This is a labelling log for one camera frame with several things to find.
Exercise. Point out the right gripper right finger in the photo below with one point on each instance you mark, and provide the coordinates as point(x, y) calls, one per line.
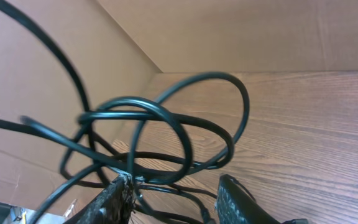
point(236, 205)

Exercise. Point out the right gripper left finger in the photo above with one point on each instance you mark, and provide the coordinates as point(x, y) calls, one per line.
point(113, 205)

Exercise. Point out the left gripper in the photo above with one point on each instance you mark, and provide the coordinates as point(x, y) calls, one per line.
point(10, 214)

